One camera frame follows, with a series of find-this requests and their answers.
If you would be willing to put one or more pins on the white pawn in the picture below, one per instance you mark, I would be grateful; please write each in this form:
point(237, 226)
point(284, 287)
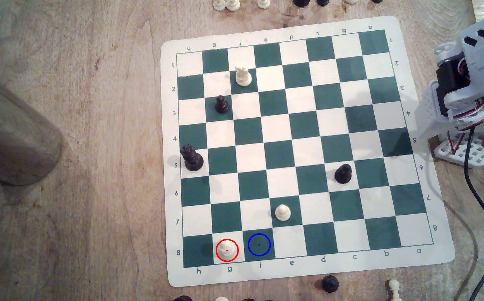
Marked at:
point(226, 250)

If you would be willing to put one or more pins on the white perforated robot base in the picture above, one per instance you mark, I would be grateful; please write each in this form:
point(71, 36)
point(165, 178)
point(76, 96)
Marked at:
point(478, 156)

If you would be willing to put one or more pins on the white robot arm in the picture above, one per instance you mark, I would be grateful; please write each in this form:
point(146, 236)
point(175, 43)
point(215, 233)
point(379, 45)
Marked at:
point(476, 62)

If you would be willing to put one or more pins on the black pawn chess piece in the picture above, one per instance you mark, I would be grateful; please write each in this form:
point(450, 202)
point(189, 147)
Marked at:
point(221, 105)
point(343, 174)
point(330, 284)

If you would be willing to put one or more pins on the black queen chess piece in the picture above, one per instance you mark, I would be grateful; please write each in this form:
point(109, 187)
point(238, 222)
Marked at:
point(192, 159)

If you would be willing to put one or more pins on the green and white chess mat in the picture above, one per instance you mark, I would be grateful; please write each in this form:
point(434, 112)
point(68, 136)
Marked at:
point(292, 142)

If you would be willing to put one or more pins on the white knight chess piece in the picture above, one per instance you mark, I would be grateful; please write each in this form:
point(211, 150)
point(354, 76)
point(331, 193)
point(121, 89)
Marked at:
point(243, 76)

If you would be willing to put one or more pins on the white pawn chess piece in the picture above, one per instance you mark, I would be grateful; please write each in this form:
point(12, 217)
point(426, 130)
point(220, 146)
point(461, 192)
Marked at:
point(394, 289)
point(221, 299)
point(283, 213)

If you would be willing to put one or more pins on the black rook chess piece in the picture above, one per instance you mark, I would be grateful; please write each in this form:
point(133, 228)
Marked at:
point(182, 298)

